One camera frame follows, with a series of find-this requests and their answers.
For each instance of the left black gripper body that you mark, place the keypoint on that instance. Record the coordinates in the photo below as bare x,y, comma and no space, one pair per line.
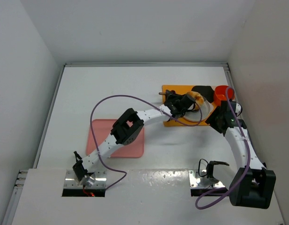
191,99

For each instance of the black hexagonal coaster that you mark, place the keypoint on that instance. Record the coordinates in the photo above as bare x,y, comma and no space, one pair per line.
206,91

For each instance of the white ribbed plate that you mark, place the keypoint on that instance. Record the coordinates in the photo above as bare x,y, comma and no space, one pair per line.
202,114

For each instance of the orange cloth placemat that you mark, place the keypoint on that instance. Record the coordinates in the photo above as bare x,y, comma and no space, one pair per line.
183,89

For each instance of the round golden bread bun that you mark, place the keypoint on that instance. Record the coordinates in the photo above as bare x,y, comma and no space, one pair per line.
199,100

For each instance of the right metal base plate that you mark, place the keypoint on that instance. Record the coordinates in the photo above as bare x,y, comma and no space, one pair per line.
197,181

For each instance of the pink plastic tray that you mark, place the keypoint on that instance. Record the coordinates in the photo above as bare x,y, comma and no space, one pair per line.
103,128

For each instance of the metal base plate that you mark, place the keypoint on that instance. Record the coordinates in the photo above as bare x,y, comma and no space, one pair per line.
93,180
197,181

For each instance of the aluminium table frame rail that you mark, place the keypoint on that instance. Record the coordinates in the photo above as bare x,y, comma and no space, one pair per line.
156,190

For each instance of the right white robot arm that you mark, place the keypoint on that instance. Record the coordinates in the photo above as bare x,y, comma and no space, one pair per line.
252,184

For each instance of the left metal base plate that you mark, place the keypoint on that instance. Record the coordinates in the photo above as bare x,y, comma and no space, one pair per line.
93,180

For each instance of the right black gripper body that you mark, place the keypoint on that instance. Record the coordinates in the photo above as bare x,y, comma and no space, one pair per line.
220,112

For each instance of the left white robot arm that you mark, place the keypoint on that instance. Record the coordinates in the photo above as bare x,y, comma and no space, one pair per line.
128,126

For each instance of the orange plastic cup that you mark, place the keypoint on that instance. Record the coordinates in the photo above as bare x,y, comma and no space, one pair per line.
223,93

